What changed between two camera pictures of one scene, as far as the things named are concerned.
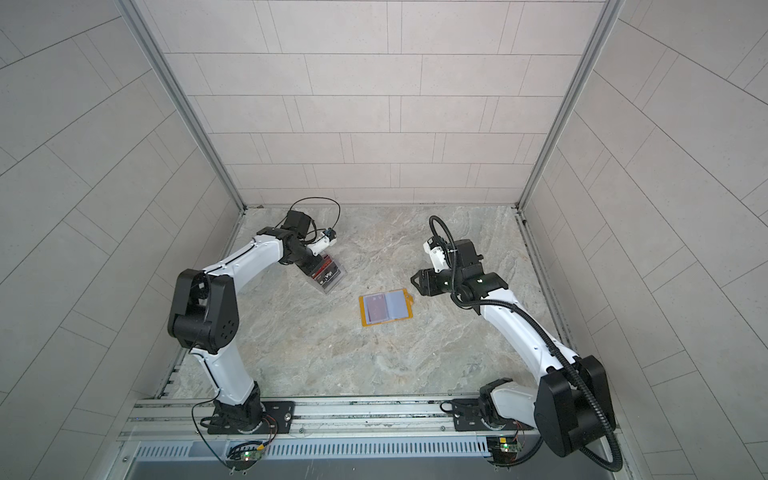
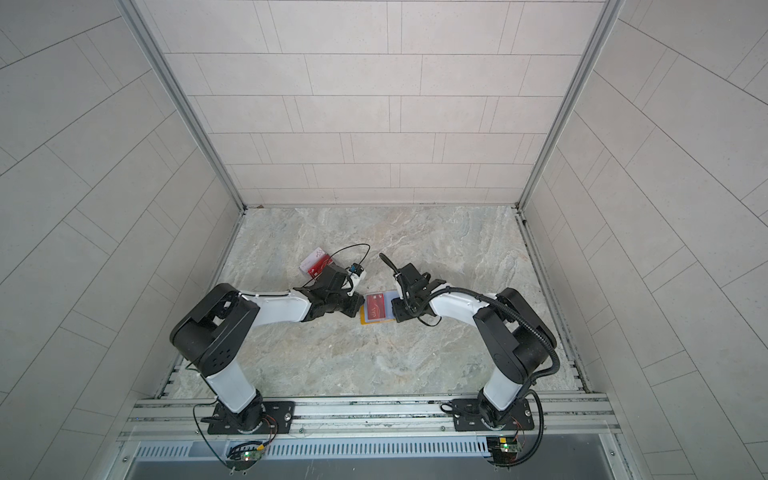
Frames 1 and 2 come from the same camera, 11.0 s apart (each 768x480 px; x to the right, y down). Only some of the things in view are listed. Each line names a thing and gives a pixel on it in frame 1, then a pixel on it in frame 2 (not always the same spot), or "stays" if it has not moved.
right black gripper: [428, 279] -> [399, 314]
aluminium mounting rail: [314, 418] stays
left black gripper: [314, 263] -> [357, 300]
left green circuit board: [242, 458] stays
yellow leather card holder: [384, 307] stays
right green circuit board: [504, 449] stays
